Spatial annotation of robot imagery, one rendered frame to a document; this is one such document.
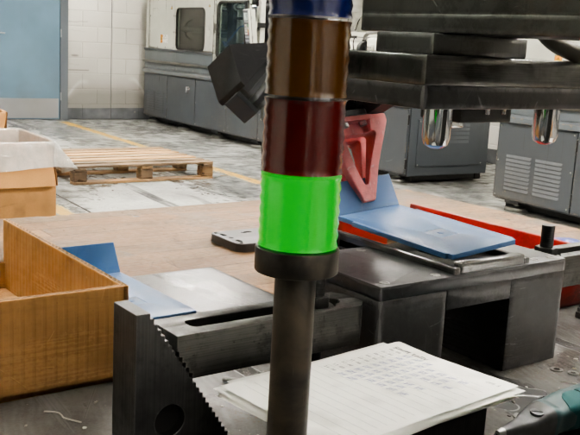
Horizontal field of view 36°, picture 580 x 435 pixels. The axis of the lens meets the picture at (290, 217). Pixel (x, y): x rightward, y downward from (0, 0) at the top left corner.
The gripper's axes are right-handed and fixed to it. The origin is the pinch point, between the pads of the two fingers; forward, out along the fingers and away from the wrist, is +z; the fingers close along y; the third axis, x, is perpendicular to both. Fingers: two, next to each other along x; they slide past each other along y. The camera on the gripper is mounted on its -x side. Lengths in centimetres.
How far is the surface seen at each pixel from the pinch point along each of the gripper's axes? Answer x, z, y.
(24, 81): 337, -426, -965
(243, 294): -9.9, 5.2, -8.6
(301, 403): -27.2, 14.4, 23.1
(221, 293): -11.5, 4.5, -9.4
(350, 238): -5.0, 4.0, 2.5
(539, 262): 4.3, 10.7, 12.4
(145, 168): 258, -169, -553
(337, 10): -25.4, -1.4, 32.6
